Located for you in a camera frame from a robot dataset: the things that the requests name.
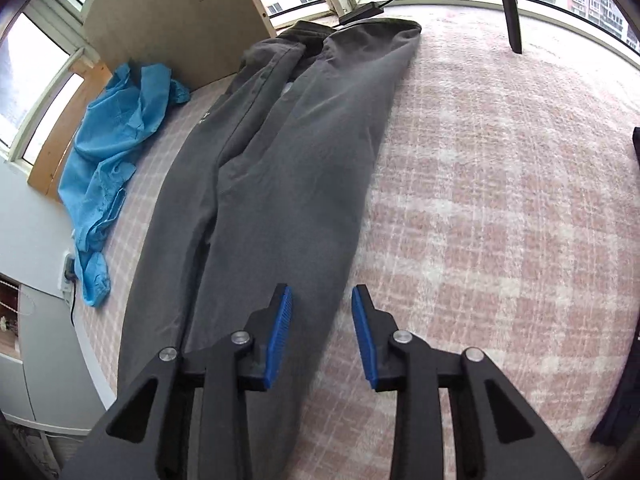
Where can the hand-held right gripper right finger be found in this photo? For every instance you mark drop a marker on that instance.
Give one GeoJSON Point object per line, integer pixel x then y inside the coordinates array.
{"type": "Point", "coordinates": [364, 340]}

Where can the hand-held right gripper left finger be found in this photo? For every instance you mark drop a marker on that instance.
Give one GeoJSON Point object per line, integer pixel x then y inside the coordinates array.
{"type": "Point", "coordinates": [278, 340]}

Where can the dark grey pants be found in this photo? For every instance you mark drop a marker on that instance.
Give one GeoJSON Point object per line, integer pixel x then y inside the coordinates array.
{"type": "Point", "coordinates": [280, 185]}

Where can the stack of folded clothes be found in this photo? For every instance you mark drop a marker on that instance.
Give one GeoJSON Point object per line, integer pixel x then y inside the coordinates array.
{"type": "Point", "coordinates": [622, 410]}

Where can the white power strip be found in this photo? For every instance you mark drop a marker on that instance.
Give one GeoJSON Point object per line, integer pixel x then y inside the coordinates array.
{"type": "Point", "coordinates": [69, 270]}

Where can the blue work coat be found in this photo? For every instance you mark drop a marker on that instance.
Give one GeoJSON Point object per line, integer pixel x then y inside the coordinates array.
{"type": "Point", "coordinates": [105, 160]}

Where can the pine wood board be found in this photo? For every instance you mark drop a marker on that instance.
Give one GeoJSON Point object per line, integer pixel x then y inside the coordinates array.
{"type": "Point", "coordinates": [65, 125]}

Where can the large plywood board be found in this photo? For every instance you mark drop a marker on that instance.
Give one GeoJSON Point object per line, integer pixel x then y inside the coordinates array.
{"type": "Point", "coordinates": [180, 15]}

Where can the white framed window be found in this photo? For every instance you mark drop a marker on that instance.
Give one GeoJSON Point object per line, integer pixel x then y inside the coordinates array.
{"type": "Point", "coordinates": [45, 50]}

